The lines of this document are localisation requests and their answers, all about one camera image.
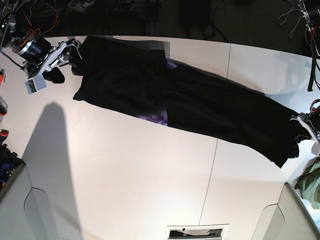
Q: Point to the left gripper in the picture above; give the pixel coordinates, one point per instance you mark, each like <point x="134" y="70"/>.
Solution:
<point x="311" y="122"/>

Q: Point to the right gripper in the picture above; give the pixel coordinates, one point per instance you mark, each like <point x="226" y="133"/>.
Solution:
<point x="36" y="51"/>

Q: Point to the black t-shirt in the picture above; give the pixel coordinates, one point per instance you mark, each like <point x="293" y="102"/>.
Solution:
<point x="143" y="83"/>

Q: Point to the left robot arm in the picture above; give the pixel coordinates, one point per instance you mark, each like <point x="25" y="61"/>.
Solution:
<point x="309" y="11"/>

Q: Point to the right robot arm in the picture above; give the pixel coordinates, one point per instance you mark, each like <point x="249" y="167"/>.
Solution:
<point x="24" y="25"/>

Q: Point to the green cloth pile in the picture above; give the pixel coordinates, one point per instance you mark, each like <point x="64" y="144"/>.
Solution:
<point x="308" y="182"/>

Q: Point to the grey bin with clothes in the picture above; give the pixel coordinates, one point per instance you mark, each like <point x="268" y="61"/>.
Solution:
<point x="10" y="165"/>

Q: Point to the white paper sheet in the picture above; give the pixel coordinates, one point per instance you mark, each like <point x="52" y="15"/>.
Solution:
<point x="198" y="232"/>

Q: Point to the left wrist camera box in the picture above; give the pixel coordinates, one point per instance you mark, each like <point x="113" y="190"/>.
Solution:
<point x="315" y="150"/>

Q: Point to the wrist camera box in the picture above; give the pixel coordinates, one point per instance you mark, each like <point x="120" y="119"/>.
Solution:
<point x="35" y="84"/>
<point x="315" y="150"/>

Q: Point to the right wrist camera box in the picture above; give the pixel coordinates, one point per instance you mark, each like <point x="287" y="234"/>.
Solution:
<point x="35" y="84"/>

